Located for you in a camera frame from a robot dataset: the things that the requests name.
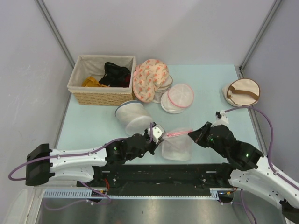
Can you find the beige brown-trimmed laundry bag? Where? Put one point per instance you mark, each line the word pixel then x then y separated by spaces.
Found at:
pixel 242 92

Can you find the black garment in basket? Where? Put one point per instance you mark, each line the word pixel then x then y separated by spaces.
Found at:
pixel 115 76

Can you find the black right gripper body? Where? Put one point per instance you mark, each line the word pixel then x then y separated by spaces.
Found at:
pixel 217 149

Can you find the woven wicker basket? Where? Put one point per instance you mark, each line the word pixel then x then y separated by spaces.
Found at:
pixel 93 65

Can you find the white slotted cable duct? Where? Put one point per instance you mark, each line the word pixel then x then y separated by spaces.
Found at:
pixel 139 193

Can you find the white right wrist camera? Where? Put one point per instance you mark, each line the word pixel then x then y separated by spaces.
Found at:
pixel 221 119

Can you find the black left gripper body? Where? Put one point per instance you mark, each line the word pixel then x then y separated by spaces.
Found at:
pixel 149 145

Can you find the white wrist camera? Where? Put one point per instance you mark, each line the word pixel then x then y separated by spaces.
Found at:
pixel 221 119
pixel 156 132

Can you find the grey-rimmed white mesh bag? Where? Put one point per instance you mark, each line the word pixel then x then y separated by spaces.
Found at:
pixel 133 116

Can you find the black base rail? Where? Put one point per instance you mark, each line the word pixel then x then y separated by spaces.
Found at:
pixel 202 175

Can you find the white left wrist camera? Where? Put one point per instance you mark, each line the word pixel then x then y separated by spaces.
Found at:
pixel 156 132

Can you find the pink-trimmed mesh bag rear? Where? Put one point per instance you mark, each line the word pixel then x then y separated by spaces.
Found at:
pixel 178 98

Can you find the mustard yellow garment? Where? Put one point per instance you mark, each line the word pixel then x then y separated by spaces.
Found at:
pixel 92 82

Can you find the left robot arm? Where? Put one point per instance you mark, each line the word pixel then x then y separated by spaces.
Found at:
pixel 45 164

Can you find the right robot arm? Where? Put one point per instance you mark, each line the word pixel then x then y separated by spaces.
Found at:
pixel 250 169

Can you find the floral peach laundry bag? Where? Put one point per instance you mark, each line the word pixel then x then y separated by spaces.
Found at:
pixel 148 78

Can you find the pink-trimmed mesh laundry bag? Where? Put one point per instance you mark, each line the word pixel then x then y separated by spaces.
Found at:
pixel 177 145

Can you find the beige mesh bag under floral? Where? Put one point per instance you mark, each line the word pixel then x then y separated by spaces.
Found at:
pixel 162 89

